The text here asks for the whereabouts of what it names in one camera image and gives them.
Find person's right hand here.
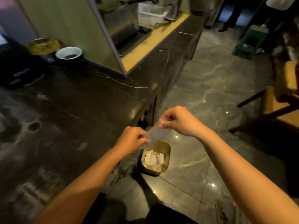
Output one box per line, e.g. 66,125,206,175
159,106,207,138

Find olive green waste bin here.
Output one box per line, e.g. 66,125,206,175
140,140,171,174

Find clear plastic wrapper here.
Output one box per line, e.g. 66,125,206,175
143,119,169,147

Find crumpled white paper waste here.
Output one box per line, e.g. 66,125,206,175
144,149,166,167

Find person's left forearm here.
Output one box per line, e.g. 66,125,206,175
33,145,136,224

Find green plastic stool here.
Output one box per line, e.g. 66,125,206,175
232,25,269,60

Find person's right forearm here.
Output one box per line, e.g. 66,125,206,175
196,128,299,224

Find plastic-wrapped yellow dish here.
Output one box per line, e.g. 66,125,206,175
26,38,62,56

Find person's left hand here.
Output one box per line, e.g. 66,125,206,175
114,126,150,154

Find white plastic basket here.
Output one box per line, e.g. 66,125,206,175
137,3,173,26

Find person's black trousers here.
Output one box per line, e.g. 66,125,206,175
84,170,199,224

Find wooden chair with yellow cushion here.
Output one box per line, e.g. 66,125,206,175
229,61,299,134

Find white bowl with dark liquid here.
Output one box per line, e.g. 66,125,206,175
55,47,83,62

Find black countertop appliance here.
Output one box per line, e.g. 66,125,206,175
0,35,47,89

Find stainless steel machine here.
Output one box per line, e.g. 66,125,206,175
98,0,152,47

